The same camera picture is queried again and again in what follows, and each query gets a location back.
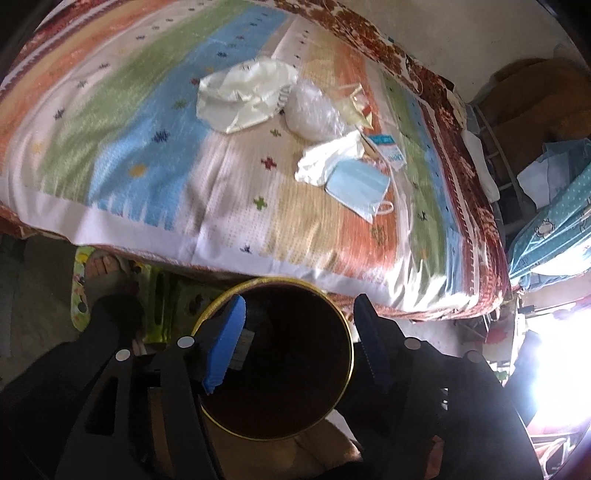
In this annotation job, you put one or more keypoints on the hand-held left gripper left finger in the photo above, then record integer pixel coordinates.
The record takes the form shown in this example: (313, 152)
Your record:
(226, 341)

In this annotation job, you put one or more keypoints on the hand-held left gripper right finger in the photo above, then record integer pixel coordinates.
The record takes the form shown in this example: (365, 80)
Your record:
(375, 355)

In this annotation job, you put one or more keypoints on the dark round bin yellow rim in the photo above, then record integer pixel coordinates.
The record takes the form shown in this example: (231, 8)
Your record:
(286, 360)

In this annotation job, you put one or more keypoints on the cream plastic bag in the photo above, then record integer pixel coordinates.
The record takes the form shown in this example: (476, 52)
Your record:
(240, 97)

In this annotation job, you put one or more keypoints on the yellow plastic wrapper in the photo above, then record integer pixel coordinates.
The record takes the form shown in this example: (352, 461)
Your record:
(355, 108)

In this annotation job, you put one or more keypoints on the person's foot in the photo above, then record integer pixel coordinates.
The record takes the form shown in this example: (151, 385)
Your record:
(104, 272)

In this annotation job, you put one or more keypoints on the green patterned slipper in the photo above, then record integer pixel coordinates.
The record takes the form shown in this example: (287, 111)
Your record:
(81, 300)

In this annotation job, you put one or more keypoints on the person's black trouser leg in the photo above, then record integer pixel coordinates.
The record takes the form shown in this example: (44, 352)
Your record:
(60, 369)

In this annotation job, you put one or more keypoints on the blue face mask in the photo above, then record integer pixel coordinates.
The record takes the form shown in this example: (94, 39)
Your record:
(358, 187)

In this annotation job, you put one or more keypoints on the white crumpled paper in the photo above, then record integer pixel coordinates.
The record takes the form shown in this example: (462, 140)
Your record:
(323, 157)

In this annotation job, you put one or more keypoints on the small blue white packet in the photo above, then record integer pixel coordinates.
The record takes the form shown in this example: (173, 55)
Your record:
(390, 150)

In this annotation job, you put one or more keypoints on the white pillow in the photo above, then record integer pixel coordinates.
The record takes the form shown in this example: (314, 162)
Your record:
(480, 166)

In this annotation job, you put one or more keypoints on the teal printed cloth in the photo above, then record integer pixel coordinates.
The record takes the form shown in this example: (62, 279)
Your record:
(554, 230)

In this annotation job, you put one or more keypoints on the striped colourful bed cover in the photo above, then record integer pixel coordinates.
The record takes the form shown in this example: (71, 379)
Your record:
(457, 138)

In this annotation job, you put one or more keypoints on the clear plastic bag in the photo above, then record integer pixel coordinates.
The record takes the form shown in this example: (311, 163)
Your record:
(311, 108)

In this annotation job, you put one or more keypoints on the pale blue plastic bag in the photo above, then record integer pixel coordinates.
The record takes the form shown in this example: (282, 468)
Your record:
(549, 170)

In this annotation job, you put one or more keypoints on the cream cloth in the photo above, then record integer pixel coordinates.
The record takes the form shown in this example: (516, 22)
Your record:
(457, 106)

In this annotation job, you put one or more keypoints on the brown coat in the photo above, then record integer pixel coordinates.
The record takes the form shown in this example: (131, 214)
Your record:
(531, 101)

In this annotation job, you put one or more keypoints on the grey metal bed rail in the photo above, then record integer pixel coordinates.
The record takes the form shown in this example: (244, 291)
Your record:
(496, 147)

